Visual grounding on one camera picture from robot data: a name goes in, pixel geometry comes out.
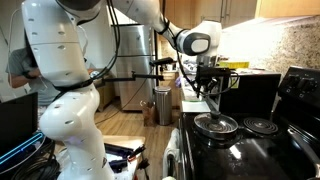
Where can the white hanging towel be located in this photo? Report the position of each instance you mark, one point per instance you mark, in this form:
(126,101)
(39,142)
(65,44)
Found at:
(170,150)

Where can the stainless steel refrigerator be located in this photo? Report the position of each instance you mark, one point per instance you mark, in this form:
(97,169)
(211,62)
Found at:
(135,66)

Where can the stainless steel microwave oven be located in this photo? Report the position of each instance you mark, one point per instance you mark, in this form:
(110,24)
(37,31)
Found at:
(250,93)

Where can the wooden kitchen cabinets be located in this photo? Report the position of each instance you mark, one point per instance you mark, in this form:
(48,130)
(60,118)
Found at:
(200,13)

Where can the brown paper bag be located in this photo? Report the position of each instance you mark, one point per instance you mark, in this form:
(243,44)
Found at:
(148,113)

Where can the black monitor screen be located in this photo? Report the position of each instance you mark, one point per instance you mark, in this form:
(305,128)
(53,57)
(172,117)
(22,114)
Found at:
(16,120)

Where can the yellow box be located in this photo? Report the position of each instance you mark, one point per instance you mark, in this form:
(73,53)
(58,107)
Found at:
(233,64)

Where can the black stereo camera bar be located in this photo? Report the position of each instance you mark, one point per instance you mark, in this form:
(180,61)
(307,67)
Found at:
(162,61)

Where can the person in grey shirt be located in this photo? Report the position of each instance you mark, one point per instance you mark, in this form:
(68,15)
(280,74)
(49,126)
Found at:
(20,66)

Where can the small steel frying pan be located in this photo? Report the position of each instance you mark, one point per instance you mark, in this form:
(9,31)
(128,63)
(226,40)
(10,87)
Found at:
(305,150)

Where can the glass lid with black knob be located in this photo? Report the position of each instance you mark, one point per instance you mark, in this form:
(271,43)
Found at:
(216,125)

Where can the black electric stove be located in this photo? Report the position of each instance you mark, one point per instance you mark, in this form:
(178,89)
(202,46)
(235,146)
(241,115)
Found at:
(246,156)

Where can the wooden work table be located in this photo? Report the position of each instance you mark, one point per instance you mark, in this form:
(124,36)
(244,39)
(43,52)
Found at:
(133,141)

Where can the steel trash can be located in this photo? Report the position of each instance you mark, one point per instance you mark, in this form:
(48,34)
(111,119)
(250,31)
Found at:
(163,105)

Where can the white green cutting board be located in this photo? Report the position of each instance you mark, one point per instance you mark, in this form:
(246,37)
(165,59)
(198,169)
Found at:
(195,106)

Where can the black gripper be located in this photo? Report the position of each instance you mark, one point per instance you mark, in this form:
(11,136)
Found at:
(208,85)

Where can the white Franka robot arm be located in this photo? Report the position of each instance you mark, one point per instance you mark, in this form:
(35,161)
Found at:
(66,100)

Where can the small coil stove burner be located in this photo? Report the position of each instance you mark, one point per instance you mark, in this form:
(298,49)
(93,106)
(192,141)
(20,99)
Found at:
(260,126)

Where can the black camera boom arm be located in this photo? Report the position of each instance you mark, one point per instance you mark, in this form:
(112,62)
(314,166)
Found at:
(133,78)

